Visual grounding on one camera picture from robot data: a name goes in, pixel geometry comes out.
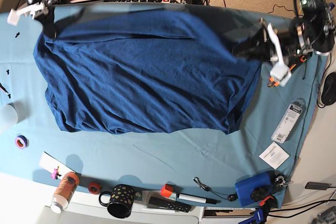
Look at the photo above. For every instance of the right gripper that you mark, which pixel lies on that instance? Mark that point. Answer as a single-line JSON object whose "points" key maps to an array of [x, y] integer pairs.
{"points": [[44, 12]]}

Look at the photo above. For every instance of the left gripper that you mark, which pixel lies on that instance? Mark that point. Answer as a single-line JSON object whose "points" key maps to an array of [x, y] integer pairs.
{"points": [[271, 45]]}

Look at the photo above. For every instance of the blue t-shirt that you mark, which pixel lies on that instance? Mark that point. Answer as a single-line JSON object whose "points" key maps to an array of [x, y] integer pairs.
{"points": [[144, 72]]}

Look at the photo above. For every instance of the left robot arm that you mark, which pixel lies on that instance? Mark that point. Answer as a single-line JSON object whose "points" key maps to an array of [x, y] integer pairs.
{"points": [[311, 30]]}

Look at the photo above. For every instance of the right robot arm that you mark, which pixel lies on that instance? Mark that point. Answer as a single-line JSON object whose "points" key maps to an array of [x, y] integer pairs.
{"points": [[42, 11]]}

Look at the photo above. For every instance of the orange black utility knife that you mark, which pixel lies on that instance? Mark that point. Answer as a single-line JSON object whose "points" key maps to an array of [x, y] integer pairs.
{"points": [[293, 62]]}

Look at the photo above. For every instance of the clear plastic blister pack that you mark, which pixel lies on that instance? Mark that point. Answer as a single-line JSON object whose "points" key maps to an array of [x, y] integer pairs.
{"points": [[288, 121]]}

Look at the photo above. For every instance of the black computer mouse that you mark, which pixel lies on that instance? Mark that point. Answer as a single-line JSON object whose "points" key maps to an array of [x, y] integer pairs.
{"points": [[328, 96]]}

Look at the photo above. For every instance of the translucent plastic cup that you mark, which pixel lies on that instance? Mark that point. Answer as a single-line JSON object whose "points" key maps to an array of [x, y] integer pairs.
{"points": [[8, 117]]}

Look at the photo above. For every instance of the white paper leaflet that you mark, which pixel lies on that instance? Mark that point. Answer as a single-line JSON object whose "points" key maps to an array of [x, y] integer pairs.
{"points": [[274, 155]]}

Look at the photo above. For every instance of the purple tape roll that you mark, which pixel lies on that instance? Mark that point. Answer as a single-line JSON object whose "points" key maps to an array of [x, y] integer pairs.
{"points": [[21, 142]]}

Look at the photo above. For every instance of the teal table cloth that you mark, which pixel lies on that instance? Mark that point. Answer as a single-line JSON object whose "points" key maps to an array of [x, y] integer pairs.
{"points": [[146, 160]]}

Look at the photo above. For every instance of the blue box with knob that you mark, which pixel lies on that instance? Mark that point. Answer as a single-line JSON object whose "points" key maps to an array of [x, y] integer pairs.
{"points": [[256, 188]]}

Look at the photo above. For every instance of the black adapter right edge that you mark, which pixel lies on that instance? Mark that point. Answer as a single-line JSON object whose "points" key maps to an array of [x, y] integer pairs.
{"points": [[317, 186]]}

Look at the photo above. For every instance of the pink clip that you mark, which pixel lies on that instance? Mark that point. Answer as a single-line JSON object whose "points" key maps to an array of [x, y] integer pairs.
{"points": [[55, 175]]}

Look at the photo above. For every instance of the blue clamp bottom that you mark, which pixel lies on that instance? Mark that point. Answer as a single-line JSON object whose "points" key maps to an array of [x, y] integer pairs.
{"points": [[260, 215]]}

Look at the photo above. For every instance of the black marker pen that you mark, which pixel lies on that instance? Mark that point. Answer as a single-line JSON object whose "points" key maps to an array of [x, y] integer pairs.
{"points": [[198, 199]]}

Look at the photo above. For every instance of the orange cube block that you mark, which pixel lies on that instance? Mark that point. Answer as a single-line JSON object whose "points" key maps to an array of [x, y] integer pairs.
{"points": [[167, 191]]}

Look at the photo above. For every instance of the orange bottle white cap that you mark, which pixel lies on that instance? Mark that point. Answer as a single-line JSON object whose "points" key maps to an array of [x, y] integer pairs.
{"points": [[64, 192]]}

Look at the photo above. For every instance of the orange tape roll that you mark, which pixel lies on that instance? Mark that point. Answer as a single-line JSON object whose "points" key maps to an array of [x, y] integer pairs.
{"points": [[94, 188]]}

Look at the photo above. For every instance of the black dotted remote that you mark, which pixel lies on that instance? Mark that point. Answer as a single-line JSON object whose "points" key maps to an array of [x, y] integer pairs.
{"points": [[170, 205]]}

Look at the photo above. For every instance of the black yellow-dotted mug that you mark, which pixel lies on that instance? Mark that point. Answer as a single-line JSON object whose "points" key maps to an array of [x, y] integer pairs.
{"points": [[120, 202]]}

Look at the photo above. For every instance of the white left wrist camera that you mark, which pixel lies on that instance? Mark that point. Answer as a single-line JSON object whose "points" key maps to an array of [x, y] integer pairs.
{"points": [[280, 74]]}

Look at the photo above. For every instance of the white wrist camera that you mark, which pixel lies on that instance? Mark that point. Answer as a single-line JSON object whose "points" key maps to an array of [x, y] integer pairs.
{"points": [[13, 17], [280, 74]]}

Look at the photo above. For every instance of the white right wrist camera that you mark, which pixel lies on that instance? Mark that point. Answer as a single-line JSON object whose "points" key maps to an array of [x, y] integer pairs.
{"points": [[13, 17]]}

